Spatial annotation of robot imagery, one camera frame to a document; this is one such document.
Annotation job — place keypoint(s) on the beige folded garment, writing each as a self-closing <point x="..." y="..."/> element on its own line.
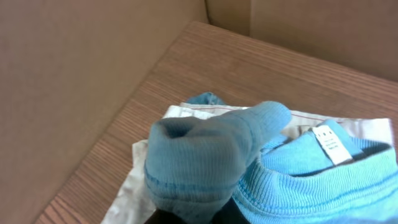
<point x="132" y="204"/>

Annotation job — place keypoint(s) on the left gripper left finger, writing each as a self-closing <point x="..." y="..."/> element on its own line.
<point x="163" y="217"/>

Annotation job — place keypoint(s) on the light blue printed t-shirt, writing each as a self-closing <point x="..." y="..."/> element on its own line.
<point x="195" y="166"/>

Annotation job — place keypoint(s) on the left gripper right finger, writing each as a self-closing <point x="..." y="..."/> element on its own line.
<point x="229" y="214"/>

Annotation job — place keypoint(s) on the folded blue jeans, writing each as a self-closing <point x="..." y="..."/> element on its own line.
<point x="206" y="98"/>

